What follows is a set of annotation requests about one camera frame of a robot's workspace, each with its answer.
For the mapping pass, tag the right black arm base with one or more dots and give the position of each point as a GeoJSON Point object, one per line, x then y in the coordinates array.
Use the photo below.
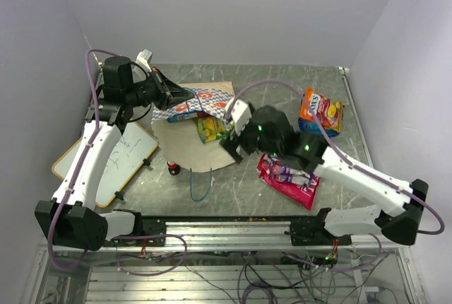
{"type": "Point", "coordinates": [310, 231]}

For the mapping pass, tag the blue checkered paper bag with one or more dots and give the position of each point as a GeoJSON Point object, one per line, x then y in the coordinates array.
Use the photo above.
{"type": "Point", "coordinates": [189, 133]}

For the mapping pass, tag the aluminium rail frame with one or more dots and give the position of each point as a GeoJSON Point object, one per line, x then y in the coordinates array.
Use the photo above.
{"type": "Point", "coordinates": [208, 234]}

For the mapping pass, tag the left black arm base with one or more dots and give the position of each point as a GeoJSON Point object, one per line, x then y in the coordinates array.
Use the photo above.
{"type": "Point", "coordinates": [150, 227]}

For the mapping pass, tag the purple snack packet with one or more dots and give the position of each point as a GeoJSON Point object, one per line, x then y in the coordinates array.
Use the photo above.
{"type": "Point", "coordinates": [285, 174]}

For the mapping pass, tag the red black small bottle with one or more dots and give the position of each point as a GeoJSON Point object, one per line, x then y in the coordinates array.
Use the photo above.
{"type": "Point", "coordinates": [173, 168]}

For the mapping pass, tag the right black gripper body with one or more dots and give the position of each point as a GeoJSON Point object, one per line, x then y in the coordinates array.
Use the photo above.
{"type": "Point", "coordinates": [249, 141]}

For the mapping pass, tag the blue white snack packet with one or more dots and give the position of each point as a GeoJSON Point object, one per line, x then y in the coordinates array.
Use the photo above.
{"type": "Point", "coordinates": [182, 116]}

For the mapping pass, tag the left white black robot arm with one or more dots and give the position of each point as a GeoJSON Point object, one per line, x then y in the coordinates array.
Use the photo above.
{"type": "Point", "coordinates": [69, 219]}

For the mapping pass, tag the small whiteboard with yellow frame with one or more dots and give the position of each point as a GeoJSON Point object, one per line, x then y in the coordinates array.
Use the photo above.
{"type": "Point", "coordinates": [114, 157]}

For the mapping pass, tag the pink snack bag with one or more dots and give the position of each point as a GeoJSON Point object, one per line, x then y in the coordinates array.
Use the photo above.
{"type": "Point", "coordinates": [302, 194]}

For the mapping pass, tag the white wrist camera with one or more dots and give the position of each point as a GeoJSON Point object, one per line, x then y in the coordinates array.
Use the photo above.
{"type": "Point", "coordinates": [144, 59]}
{"type": "Point", "coordinates": [238, 114]}

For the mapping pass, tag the blue fruit candy bag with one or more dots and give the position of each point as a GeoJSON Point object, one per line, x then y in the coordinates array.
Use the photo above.
{"type": "Point", "coordinates": [311, 126]}

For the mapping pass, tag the green yellow candy bag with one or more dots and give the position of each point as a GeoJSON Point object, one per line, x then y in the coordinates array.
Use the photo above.
{"type": "Point", "coordinates": [211, 129]}

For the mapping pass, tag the orange Fox's candy bag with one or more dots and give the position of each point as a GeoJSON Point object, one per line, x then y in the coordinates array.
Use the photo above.
{"type": "Point", "coordinates": [329, 112]}

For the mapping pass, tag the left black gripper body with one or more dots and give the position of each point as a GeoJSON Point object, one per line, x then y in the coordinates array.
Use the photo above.
{"type": "Point", "coordinates": [155, 90]}

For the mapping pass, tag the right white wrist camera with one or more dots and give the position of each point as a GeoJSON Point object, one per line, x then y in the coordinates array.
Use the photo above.
{"type": "Point", "coordinates": [238, 114]}

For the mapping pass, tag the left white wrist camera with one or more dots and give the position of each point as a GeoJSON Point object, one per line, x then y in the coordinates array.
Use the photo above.
{"type": "Point", "coordinates": [144, 59]}

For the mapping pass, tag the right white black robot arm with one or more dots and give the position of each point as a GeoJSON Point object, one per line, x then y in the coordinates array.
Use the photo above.
{"type": "Point", "coordinates": [397, 205]}

